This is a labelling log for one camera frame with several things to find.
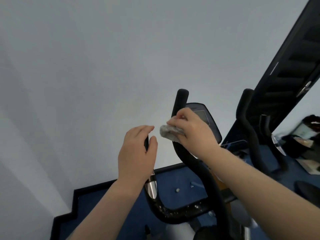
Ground person's left hand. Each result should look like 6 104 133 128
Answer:
117 125 158 186

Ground person's right hand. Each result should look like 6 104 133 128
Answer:
166 107 222 162

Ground grey cleaning cloth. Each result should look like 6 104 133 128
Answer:
159 123 187 143

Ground black foam handlebars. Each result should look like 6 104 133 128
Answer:
144 88 320 240

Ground person's left forearm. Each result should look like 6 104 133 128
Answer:
66 178 150 240

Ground person's right forearm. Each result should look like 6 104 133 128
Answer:
205 147 320 240

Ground clear blue acrylic side table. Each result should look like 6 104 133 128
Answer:
190 140 250 188

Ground black waste bin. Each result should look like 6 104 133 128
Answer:
282 135 313 158

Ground pale green vase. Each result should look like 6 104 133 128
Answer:
293 123 316 140

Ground black door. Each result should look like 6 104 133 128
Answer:
221 0 320 146

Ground dark red flower bouquet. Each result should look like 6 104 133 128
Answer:
302 115 320 133

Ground silver door handle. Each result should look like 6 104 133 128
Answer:
296 81 312 98

